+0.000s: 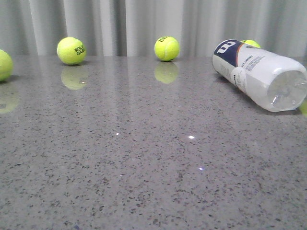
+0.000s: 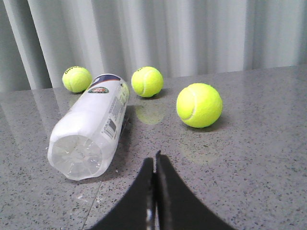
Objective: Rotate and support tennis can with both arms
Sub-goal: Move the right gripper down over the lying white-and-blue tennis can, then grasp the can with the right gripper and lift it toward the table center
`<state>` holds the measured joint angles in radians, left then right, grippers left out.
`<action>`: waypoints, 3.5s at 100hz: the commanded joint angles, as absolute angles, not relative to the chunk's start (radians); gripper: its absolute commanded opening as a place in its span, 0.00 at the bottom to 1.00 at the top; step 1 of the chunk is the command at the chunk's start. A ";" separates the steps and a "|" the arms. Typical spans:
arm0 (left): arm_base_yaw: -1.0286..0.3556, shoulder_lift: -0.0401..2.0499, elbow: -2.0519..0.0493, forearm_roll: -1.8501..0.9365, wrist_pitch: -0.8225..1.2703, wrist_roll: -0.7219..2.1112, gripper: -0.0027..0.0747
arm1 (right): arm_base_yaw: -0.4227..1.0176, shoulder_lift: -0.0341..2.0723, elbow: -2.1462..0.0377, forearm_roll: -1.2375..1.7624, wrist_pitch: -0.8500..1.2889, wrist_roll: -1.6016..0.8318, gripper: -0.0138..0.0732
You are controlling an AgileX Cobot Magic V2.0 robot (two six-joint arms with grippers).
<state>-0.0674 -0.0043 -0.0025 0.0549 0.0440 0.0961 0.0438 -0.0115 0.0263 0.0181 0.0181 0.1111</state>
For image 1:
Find tennis ball with Roland Garros print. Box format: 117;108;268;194
57;37;86;65

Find tennis ball far left edge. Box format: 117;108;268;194
0;50;13;81

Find grey pleated curtain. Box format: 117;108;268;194
0;0;307;57

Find white blue tennis ball can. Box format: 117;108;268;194
212;39;307;112

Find middle tennis ball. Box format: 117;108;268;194
154;36;180;61

